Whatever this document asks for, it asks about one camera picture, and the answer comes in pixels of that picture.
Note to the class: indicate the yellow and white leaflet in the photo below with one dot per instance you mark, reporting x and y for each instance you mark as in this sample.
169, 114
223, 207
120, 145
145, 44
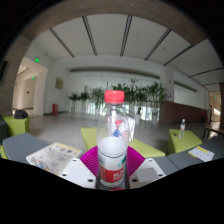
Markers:
201, 154

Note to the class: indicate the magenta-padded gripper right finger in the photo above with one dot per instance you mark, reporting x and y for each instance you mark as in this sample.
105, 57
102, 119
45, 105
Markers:
146, 171

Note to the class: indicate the framed wall picture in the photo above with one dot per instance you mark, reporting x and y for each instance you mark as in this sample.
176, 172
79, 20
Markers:
59, 83

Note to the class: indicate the lime green ottoman with bag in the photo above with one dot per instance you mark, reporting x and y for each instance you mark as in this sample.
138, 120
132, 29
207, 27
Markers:
16, 126

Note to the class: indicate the low lime green table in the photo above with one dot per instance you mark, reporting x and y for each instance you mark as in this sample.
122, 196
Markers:
89, 136

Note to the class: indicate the person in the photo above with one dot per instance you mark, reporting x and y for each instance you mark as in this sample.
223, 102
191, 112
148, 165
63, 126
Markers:
210, 113

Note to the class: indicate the printed magazine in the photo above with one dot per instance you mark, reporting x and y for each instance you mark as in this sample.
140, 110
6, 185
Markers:
53, 156

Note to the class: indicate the small lime green ottoman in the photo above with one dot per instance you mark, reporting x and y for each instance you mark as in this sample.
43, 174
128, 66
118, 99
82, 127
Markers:
183, 143

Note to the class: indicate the black bag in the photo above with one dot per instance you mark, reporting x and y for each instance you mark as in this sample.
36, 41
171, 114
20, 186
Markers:
21, 114

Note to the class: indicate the wooden bench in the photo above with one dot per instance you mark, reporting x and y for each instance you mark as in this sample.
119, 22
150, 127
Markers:
215, 130

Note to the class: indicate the small clear water bottle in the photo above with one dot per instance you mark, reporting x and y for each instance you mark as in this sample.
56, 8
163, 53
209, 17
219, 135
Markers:
182, 130

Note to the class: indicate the red fire cabinet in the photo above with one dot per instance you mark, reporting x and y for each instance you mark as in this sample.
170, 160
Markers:
55, 109

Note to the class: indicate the green exit sign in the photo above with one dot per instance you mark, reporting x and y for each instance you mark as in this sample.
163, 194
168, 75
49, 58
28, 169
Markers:
36, 60

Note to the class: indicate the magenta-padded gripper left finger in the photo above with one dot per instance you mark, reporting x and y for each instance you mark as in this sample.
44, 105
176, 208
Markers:
77, 171

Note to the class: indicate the clear red-capped water bottle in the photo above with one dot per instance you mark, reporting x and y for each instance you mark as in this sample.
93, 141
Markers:
112, 153

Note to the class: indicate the row of potted plants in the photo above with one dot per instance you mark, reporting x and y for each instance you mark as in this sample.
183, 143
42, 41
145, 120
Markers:
153, 95

